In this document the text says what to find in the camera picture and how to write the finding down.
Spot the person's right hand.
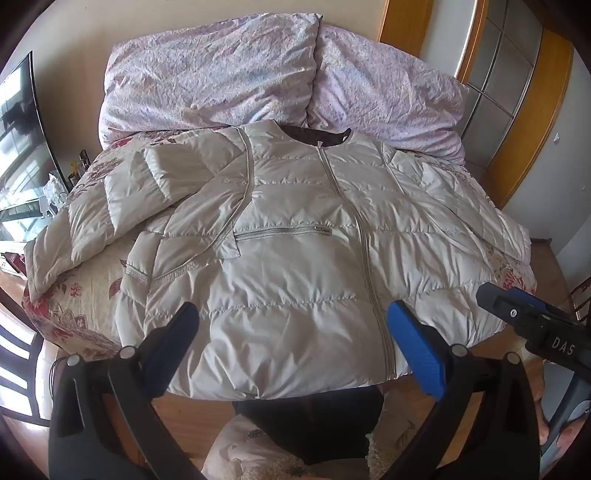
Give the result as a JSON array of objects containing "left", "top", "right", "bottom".
[{"left": 531, "top": 383, "right": 552, "bottom": 444}]

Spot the person's black pants leg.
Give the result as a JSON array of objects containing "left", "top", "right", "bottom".
[{"left": 233, "top": 385, "right": 385, "bottom": 468}]

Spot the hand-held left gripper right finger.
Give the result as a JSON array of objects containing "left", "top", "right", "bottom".
[{"left": 387, "top": 300, "right": 541, "bottom": 480}]

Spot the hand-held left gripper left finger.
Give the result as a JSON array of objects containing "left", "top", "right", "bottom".
[{"left": 48, "top": 301, "right": 218, "bottom": 480}]

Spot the clear plastic bag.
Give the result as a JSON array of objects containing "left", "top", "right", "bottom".
[{"left": 42, "top": 178, "right": 71, "bottom": 217}]

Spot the white puffer jacket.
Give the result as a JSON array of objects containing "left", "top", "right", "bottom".
[{"left": 23, "top": 119, "right": 532, "bottom": 401}]

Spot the lilac floral pillow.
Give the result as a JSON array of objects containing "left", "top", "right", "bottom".
[
  {"left": 307, "top": 25, "right": 469, "bottom": 164},
  {"left": 99, "top": 11, "right": 321, "bottom": 144}
]

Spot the wooden frosted glass sliding door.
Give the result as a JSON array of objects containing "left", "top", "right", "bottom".
[{"left": 455, "top": 0, "right": 574, "bottom": 208}]

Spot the floral quilt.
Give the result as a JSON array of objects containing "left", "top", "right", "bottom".
[{"left": 21, "top": 124, "right": 539, "bottom": 365}]

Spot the black television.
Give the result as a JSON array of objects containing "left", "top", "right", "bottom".
[{"left": 0, "top": 51, "right": 70, "bottom": 241}]

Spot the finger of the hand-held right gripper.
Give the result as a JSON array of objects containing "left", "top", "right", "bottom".
[{"left": 476, "top": 282, "right": 578, "bottom": 344}]

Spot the wooden headboard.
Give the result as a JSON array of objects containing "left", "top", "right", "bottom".
[{"left": 379, "top": 0, "right": 437, "bottom": 58}]

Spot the dark wooden chair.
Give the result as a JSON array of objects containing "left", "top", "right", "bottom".
[{"left": 0, "top": 300, "right": 52, "bottom": 428}]

